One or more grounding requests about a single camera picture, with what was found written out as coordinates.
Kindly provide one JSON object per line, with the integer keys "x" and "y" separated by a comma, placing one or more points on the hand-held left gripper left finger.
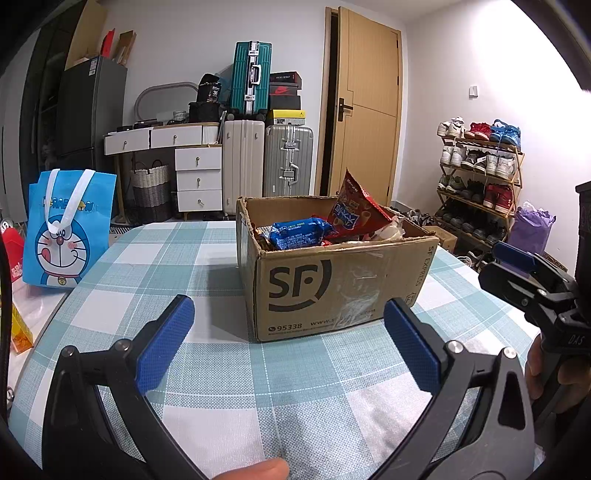
{"x": 166, "y": 341}

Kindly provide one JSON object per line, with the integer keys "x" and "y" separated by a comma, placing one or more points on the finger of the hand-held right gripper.
{"x": 508, "y": 281}
{"x": 517, "y": 254}

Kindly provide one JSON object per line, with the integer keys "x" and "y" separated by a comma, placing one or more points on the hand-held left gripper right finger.
{"x": 411, "y": 341}

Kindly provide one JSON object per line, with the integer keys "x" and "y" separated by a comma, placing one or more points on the brown cardboard box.
{"x": 346, "y": 286}

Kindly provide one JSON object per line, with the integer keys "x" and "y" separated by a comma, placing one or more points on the red triangular snack packet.
{"x": 353, "y": 207}

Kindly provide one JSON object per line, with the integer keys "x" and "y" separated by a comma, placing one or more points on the blue cookie packet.
{"x": 300, "y": 235}

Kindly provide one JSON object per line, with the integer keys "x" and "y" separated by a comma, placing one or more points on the person's right hand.
{"x": 535, "y": 369}

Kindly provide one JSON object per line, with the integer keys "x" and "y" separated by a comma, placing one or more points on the person's left hand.
{"x": 258, "y": 470}

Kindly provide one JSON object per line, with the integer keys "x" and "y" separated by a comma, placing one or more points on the purple bag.
{"x": 531, "y": 230}

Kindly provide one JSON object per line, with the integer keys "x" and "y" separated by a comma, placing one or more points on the patterned cardboard box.
{"x": 556, "y": 263}

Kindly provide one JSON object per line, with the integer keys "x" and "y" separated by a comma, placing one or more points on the group of assorted shoes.
{"x": 498, "y": 196}

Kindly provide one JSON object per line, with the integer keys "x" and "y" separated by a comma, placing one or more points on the small cardboard box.
{"x": 442, "y": 240}

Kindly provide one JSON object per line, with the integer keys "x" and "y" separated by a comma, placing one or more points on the scattered dark sneakers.
{"x": 413, "y": 217}

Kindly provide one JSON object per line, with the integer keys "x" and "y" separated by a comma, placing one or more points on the wooden shoe rack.
{"x": 480, "y": 143}

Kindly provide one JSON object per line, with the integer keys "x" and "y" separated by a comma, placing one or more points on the yellow drink carton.
{"x": 21, "y": 332}

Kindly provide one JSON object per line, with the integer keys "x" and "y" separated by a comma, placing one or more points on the blue cartoon cat tote bag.
{"x": 69, "y": 230}

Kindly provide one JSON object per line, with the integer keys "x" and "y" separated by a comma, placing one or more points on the woven laundry basket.
{"x": 150, "y": 189}

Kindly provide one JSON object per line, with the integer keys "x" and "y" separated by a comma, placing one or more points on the white drawer cabinet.
{"x": 198, "y": 180}

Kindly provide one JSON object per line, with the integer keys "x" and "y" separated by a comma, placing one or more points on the red packet beside tote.
{"x": 11, "y": 254}

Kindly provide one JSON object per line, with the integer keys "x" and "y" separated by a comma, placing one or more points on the cream suitcase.
{"x": 242, "y": 166}

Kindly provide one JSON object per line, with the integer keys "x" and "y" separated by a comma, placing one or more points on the wooden door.
{"x": 369, "y": 115}

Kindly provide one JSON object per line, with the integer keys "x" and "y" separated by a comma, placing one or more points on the silver suitcase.
{"x": 288, "y": 157}

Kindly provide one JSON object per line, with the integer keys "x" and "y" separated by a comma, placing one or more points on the small white basket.
{"x": 180, "y": 117}

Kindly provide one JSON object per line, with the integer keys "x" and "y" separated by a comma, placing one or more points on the black round box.
{"x": 204, "y": 112}

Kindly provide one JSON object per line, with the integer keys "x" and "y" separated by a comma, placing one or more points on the grey refrigerator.
{"x": 90, "y": 110}

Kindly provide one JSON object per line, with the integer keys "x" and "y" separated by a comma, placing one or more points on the yellow shoe box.
{"x": 287, "y": 117}

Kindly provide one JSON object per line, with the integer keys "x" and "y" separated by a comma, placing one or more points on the black labelled bag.
{"x": 210, "y": 88}

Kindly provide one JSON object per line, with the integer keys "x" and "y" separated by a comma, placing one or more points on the dark wardrobe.
{"x": 46, "y": 101}

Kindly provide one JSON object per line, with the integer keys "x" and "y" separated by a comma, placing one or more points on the teal suitcase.
{"x": 249, "y": 78}

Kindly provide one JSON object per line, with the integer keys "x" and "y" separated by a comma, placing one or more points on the red black shoe box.
{"x": 284, "y": 91}

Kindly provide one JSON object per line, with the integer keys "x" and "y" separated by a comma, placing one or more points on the flat cardboard sheet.
{"x": 85, "y": 32}

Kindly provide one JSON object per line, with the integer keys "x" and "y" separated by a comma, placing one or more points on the grey oval frame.
{"x": 143, "y": 99}

